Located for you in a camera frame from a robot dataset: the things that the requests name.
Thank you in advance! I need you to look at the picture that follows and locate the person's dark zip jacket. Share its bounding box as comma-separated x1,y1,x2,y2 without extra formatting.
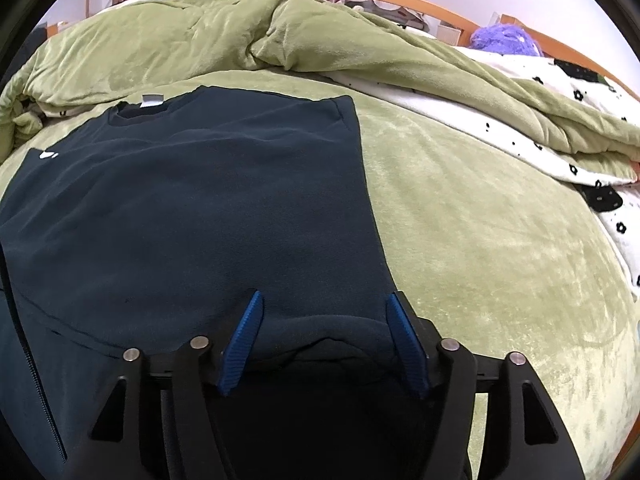
0,242,71,480

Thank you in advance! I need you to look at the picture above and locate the white flower-print pillow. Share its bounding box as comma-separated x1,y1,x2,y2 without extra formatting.
575,180,640,303

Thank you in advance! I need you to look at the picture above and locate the black sweatshirt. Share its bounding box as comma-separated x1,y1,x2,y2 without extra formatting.
0,85,436,480

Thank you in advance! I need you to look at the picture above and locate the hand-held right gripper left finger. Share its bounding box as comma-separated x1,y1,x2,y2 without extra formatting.
62,289,266,480

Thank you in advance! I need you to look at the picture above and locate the wooden bed frame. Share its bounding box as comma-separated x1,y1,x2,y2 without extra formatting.
45,0,640,106

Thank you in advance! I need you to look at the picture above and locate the pile of packaging clutter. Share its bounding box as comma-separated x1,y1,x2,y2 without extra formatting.
350,0,431,31

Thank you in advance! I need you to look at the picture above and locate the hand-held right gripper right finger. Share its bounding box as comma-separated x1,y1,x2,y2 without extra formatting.
386,291,586,480

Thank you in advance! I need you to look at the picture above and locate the green quilt with flower lining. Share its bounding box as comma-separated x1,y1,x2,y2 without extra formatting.
0,0,640,183

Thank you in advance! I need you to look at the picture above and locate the purple plush toy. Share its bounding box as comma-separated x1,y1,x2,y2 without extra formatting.
470,22,543,57

